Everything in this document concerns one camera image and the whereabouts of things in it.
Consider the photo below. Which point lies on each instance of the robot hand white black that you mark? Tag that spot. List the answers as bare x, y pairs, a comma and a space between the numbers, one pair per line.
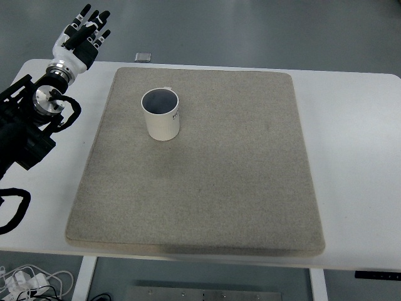
76, 58

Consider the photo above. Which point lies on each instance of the white cup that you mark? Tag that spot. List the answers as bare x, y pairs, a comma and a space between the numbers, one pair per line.
163, 128

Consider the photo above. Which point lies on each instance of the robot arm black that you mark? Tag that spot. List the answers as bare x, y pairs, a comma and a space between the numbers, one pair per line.
22, 141

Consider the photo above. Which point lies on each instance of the small silver box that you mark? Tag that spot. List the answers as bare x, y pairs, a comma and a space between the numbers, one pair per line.
143, 57

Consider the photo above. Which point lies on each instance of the grey-brown felt mat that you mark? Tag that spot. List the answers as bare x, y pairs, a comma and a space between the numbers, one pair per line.
200, 194

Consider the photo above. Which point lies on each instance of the white table leg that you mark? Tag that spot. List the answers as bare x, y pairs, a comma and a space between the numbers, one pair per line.
319, 285
84, 279

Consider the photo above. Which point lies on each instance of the grey metal plate with screws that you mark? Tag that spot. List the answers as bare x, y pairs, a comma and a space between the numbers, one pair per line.
203, 294

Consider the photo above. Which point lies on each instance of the black table control panel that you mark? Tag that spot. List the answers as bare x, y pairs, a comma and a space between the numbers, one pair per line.
376, 274

